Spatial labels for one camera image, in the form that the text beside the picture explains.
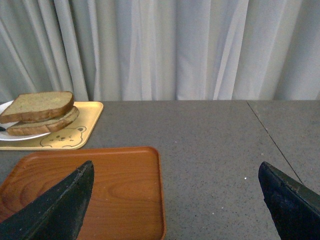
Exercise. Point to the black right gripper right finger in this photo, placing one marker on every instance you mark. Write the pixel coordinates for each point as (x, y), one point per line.
(294, 208)

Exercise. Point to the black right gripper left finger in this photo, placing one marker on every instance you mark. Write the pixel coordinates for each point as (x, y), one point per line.
(57, 214)

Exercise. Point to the white round plate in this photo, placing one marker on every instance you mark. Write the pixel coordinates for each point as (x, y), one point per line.
(4, 136)

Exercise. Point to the bread slice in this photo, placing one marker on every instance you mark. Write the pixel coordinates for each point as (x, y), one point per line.
(43, 127)
(36, 107)

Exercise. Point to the brown wood-grain tray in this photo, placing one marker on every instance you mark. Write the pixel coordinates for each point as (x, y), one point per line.
(127, 201)

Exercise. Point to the yellow bear tray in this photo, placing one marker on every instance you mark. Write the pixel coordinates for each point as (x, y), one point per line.
(72, 137)

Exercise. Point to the grey pleated curtain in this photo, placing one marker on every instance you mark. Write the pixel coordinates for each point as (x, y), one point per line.
(143, 50)

